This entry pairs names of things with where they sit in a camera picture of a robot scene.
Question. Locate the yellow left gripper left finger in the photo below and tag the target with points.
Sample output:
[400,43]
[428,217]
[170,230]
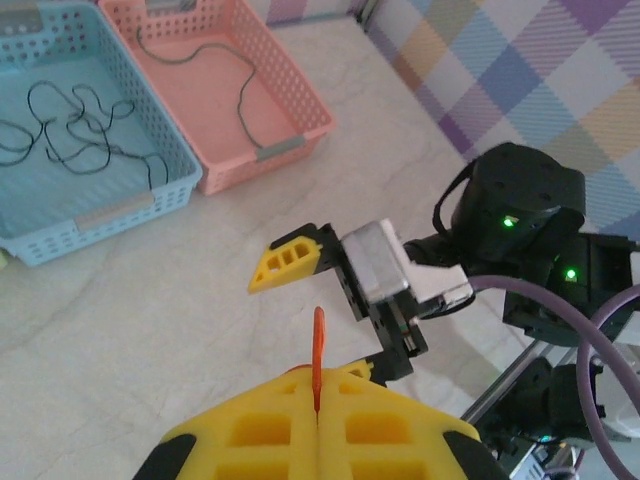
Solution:
[250,440]

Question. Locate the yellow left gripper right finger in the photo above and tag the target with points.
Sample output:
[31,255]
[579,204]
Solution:
[390,440]

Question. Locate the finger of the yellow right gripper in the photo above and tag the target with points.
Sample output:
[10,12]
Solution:
[392,370]
[285,265]

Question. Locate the pink plastic basket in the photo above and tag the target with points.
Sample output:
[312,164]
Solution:
[210,100]

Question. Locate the blue plastic basket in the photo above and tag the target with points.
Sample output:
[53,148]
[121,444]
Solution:
[60,200]

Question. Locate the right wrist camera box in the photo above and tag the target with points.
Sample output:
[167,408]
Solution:
[375,260]

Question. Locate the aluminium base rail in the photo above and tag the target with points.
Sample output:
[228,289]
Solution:
[505,385]

